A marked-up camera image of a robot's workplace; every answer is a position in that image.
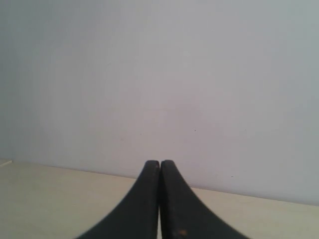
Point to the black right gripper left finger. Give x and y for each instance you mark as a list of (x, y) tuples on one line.
[(136, 216)]

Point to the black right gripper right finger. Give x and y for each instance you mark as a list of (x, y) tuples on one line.
[(183, 215)]

